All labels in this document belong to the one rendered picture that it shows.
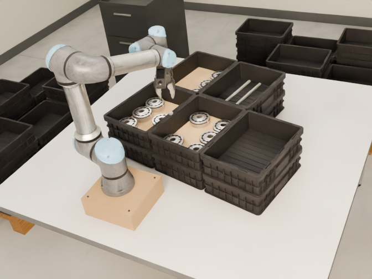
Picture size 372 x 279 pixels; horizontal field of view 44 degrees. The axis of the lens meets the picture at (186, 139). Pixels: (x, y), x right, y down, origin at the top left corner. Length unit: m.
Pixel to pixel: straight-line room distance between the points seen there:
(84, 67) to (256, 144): 0.89
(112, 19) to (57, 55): 2.16
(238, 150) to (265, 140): 0.14
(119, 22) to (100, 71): 2.19
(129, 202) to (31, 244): 1.25
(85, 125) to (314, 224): 1.03
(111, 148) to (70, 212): 0.41
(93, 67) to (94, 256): 1.48
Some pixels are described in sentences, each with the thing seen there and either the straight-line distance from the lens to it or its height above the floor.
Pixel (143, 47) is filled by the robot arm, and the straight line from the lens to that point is 2.05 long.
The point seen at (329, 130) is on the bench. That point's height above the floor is 0.70.
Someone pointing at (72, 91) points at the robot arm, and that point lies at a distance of 1.89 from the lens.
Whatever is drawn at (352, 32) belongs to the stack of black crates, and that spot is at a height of 0.57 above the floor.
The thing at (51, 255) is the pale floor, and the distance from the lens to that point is 3.04.
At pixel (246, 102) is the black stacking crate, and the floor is 0.83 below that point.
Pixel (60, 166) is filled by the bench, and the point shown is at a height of 0.70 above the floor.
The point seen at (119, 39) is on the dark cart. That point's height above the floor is 0.58.
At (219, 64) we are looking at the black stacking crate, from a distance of 2.76.
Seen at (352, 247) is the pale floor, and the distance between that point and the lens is 2.89.
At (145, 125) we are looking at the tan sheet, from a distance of 2.39.
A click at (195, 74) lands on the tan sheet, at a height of 0.83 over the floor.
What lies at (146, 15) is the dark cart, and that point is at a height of 0.82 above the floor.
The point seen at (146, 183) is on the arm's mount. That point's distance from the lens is 2.09.
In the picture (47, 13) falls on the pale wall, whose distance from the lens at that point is 5.98.
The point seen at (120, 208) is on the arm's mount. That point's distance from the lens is 2.00.
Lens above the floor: 2.17
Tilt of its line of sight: 37 degrees down
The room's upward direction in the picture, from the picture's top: 7 degrees counter-clockwise
